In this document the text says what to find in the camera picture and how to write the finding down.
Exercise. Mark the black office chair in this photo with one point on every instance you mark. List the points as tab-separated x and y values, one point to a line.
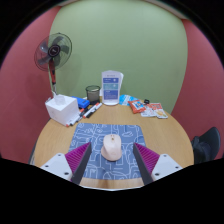
206	145

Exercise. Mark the dark mesh pen cup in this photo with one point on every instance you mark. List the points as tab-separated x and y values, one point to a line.
93	95

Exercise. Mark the small blue box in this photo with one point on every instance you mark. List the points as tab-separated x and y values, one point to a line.
82	102

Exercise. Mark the blue snack packet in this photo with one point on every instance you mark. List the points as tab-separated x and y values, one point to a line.
124	99

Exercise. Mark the white tissue box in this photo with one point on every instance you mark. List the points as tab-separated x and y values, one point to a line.
61	110

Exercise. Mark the white marker red cap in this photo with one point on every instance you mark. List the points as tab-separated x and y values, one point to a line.
74	118

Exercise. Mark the blue patterned mouse pad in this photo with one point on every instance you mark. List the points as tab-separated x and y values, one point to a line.
90	133

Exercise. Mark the small black round object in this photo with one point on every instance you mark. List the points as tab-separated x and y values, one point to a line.
146	101

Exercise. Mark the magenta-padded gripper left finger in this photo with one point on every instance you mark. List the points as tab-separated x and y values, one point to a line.
61	165

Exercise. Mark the black standing fan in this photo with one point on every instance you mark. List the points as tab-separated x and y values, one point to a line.
53	50

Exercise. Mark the pink computer mouse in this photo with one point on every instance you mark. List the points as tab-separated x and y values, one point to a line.
110	146

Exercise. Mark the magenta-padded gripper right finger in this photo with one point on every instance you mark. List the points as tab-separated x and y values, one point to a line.
163	165

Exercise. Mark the orange and white snack packet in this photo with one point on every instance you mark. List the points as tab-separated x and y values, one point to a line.
159	110

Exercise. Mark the red snack packet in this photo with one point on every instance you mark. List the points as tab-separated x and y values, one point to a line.
136	106

